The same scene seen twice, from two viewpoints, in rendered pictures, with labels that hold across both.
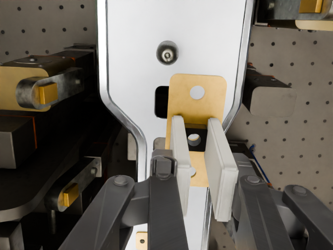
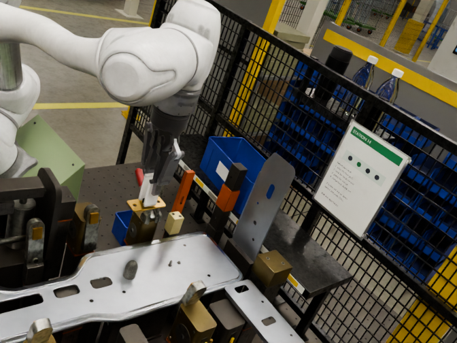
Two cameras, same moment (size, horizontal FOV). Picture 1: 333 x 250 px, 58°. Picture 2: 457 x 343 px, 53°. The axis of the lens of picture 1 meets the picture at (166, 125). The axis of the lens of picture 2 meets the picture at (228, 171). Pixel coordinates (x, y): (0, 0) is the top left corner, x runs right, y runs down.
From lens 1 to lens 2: 100 cm
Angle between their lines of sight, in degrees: 78
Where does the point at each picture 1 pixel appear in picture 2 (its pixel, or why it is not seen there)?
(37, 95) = (94, 211)
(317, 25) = (187, 312)
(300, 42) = not seen: outside the picture
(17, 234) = (40, 192)
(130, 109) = (87, 268)
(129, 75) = (107, 263)
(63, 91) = (89, 231)
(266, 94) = (135, 331)
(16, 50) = not seen: hidden behind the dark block
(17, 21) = not seen: hidden behind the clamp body
